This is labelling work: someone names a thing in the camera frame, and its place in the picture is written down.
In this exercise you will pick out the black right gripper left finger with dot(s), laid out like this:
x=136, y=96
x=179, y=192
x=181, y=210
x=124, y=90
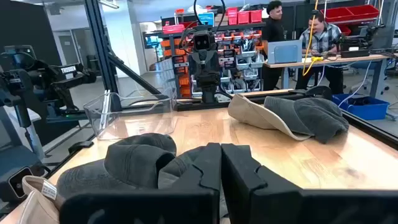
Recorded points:
x=192, y=202

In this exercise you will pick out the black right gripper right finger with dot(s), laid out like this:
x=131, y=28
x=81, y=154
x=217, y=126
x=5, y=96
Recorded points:
x=248, y=199

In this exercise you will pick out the dark grey baseball cap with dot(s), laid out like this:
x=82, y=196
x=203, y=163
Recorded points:
x=174, y=171
x=311, y=118
x=133, y=161

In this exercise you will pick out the beige baseball cap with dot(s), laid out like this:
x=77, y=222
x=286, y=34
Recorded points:
x=248, y=115
x=34, y=208

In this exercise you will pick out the black neighbouring rig robot arm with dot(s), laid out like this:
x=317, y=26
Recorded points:
x=46, y=77

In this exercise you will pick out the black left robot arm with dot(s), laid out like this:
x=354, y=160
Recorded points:
x=210, y=95

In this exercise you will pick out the parts shelf with coloured bins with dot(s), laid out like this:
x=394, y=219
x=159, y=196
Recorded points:
x=245, y=62

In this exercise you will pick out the blue cardboard box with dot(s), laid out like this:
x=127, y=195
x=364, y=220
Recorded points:
x=206, y=19

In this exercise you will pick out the flat red storage bin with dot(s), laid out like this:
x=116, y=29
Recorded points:
x=173, y=29

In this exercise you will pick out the person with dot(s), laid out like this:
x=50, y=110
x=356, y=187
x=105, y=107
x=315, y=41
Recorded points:
x=323, y=39
x=273, y=31

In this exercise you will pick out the blue-grey laptop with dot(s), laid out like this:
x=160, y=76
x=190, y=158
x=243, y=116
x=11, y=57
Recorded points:
x=284, y=53

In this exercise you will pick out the clear plastic bin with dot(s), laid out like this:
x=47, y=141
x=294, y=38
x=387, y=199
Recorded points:
x=93, y=115

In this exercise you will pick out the wooden desk with grey legs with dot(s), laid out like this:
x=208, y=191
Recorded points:
x=342, y=59

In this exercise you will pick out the large red storage bin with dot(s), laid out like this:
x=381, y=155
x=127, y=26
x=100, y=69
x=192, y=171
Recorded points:
x=337, y=14
x=363, y=11

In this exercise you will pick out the blue plastic floor bin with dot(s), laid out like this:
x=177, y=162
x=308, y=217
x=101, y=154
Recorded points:
x=367, y=112

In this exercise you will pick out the black desk robot equipment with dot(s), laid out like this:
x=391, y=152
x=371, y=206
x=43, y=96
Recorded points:
x=354, y=51

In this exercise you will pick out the blue office chair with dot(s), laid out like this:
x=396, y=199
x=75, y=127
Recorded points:
x=362, y=65

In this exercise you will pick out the large black partition panel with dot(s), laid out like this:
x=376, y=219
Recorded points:
x=25, y=25

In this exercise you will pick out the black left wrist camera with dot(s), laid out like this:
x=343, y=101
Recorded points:
x=203, y=40

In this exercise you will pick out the black camera unit with lens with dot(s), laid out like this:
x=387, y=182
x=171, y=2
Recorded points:
x=18, y=183

